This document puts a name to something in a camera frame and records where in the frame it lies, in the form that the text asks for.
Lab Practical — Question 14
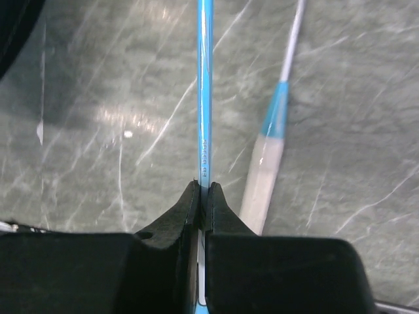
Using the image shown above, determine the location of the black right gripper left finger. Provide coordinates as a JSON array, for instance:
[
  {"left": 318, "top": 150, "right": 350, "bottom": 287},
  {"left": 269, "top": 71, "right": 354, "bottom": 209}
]
[{"left": 1, "top": 181, "right": 200, "bottom": 313}]

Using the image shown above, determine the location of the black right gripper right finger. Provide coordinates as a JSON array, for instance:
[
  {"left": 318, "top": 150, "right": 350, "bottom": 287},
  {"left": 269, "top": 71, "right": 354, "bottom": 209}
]
[{"left": 205, "top": 183, "right": 376, "bottom": 313}]

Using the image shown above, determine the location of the blue badminton racket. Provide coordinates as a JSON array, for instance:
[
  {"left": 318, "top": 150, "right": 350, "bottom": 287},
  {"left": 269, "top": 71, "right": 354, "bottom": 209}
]
[
  {"left": 195, "top": 0, "right": 213, "bottom": 313},
  {"left": 239, "top": 0, "right": 306, "bottom": 236}
]

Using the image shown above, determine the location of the blue sport racket bag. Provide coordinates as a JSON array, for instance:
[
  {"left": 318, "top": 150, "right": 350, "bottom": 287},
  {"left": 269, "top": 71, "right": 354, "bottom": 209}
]
[{"left": 1, "top": 0, "right": 45, "bottom": 78}]

